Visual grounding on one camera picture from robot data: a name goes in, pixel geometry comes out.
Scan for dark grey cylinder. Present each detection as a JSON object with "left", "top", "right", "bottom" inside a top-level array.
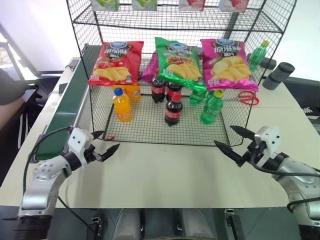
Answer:
[
  {"left": 261, "top": 74, "right": 282, "bottom": 91},
  {"left": 271, "top": 62, "right": 296, "bottom": 84}
]

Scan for black mat white print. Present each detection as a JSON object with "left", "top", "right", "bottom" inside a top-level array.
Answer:
[{"left": 284, "top": 76, "right": 320, "bottom": 134}]

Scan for cola bottle red label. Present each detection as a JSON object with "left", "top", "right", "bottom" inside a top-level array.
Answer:
[
  {"left": 163, "top": 91, "right": 184, "bottom": 128},
  {"left": 166, "top": 80, "right": 184, "bottom": 102},
  {"left": 150, "top": 73, "right": 167, "bottom": 104}
]

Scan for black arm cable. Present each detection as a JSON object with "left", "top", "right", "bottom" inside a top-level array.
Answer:
[
  {"left": 249, "top": 151, "right": 320, "bottom": 213},
  {"left": 22, "top": 126, "right": 75, "bottom": 197}
]

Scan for orange soda bottle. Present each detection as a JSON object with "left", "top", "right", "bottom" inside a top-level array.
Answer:
[
  {"left": 111, "top": 84, "right": 142, "bottom": 104},
  {"left": 112, "top": 87, "right": 134, "bottom": 124}
]

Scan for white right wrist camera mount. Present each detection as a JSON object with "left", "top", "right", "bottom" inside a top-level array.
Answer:
[{"left": 253, "top": 125, "right": 281, "bottom": 167}]

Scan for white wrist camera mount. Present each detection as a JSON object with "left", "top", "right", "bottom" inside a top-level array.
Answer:
[
  {"left": 66, "top": 127, "right": 94, "bottom": 157},
  {"left": 253, "top": 125, "right": 281, "bottom": 167}
]

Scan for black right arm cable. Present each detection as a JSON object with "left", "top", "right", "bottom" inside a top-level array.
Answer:
[{"left": 249, "top": 151, "right": 320, "bottom": 213}]

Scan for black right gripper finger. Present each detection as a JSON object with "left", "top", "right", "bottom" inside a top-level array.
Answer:
[
  {"left": 229, "top": 125, "right": 257, "bottom": 144},
  {"left": 213, "top": 140, "right": 243, "bottom": 164}
]

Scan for person in dark clothes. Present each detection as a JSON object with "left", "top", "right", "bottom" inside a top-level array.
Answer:
[{"left": 0, "top": 66, "right": 45, "bottom": 188}]

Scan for black rounded device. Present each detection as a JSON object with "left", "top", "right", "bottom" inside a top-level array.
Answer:
[{"left": 259, "top": 58, "right": 277, "bottom": 71}]

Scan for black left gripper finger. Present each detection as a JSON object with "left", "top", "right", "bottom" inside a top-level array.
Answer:
[
  {"left": 98, "top": 143, "right": 121, "bottom": 162},
  {"left": 91, "top": 130, "right": 106, "bottom": 141}
]

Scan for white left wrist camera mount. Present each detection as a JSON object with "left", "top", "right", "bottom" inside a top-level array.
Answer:
[{"left": 66, "top": 127, "right": 94, "bottom": 157}]

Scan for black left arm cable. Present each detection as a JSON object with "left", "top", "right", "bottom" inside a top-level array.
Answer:
[{"left": 22, "top": 126, "right": 75, "bottom": 197}]

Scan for magenta potato chips bag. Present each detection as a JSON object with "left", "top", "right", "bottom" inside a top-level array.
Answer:
[
  {"left": 140, "top": 51, "right": 160, "bottom": 84},
  {"left": 200, "top": 37, "right": 260, "bottom": 92}
]

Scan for black wire mesh rack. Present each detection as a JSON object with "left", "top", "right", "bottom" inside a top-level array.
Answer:
[{"left": 65, "top": 0, "right": 299, "bottom": 147}]

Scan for red potato chips bag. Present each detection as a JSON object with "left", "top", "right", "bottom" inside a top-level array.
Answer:
[{"left": 87, "top": 40, "right": 145, "bottom": 87}]

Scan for red fruit print box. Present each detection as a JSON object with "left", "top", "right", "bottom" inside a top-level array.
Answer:
[
  {"left": 178, "top": 0, "right": 207, "bottom": 12},
  {"left": 218, "top": 0, "right": 251, "bottom": 13}
]

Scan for green apple print box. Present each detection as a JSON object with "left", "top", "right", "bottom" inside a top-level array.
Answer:
[
  {"left": 90, "top": 0, "right": 121, "bottom": 12},
  {"left": 131, "top": 0, "right": 159, "bottom": 12}
]

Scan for green conveyor belt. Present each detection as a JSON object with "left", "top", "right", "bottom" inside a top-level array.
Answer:
[{"left": 31, "top": 43, "right": 104, "bottom": 163}]

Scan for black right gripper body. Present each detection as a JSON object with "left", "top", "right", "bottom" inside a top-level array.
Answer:
[{"left": 235, "top": 139, "right": 266, "bottom": 168}]

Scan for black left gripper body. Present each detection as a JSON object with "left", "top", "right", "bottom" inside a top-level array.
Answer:
[{"left": 83, "top": 144, "right": 105, "bottom": 166}]

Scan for red handled scissors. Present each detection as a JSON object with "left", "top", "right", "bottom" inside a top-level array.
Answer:
[{"left": 223, "top": 90, "right": 261, "bottom": 106}]

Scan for green potato chips bag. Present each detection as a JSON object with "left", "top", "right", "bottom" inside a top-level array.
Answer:
[{"left": 154, "top": 36, "right": 208, "bottom": 92}]

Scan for green soda bottle yellow cap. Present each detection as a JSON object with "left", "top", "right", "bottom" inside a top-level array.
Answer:
[
  {"left": 199, "top": 89, "right": 225, "bottom": 126},
  {"left": 247, "top": 40, "right": 271, "bottom": 73},
  {"left": 188, "top": 87, "right": 209, "bottom": 106}
]

